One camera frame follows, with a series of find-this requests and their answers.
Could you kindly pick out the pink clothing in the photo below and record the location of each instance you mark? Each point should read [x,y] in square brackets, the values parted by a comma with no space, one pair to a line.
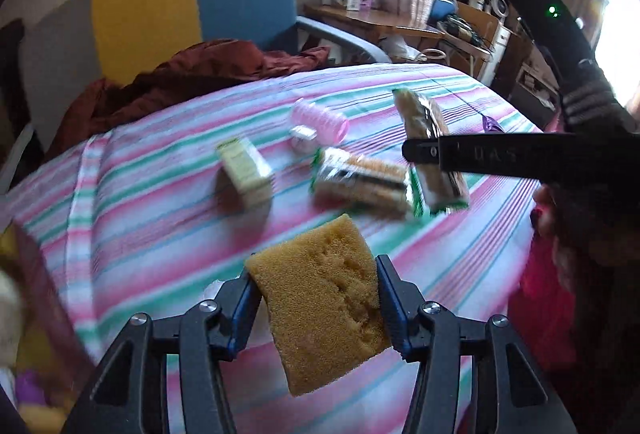
[540,294]

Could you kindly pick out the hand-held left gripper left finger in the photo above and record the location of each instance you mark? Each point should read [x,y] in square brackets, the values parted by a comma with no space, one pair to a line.
[240,311]

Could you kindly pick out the dark shelf unit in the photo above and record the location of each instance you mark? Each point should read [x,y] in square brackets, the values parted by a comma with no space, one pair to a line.
[532,74]

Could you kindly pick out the grey yellow blue chair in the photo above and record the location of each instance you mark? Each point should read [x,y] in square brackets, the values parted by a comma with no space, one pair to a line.
[150,14]

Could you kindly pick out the wooden desk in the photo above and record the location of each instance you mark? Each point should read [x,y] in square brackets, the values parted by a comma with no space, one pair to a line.
[380,21]

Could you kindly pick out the striped tablecloth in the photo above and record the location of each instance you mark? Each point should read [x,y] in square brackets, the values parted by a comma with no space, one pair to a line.
[150,194]

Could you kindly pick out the person's right hand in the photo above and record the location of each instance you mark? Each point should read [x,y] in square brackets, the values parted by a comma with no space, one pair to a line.
[560,219]

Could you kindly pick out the small green white box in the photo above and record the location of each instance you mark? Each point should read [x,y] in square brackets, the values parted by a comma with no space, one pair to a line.
[245,169]

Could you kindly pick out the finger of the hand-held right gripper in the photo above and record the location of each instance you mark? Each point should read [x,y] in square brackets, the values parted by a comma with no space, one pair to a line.
[420,150]

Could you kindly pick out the purple packet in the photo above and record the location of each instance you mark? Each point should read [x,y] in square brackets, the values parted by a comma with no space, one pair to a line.
[492,124]

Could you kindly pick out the yellow sponge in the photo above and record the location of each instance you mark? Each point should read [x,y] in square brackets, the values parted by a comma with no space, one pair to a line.
[320,294]

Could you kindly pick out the cracker packet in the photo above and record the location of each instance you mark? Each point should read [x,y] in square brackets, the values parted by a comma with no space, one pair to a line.
[360,176]
[425,119]

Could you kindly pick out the blue container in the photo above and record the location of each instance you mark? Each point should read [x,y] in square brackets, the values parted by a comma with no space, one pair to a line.
[444,6]

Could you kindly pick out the maroon cloth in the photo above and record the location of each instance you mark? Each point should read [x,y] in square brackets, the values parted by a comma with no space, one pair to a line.
[200,69]

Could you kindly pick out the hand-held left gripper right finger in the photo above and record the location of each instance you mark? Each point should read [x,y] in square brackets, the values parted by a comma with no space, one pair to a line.
[395,314]

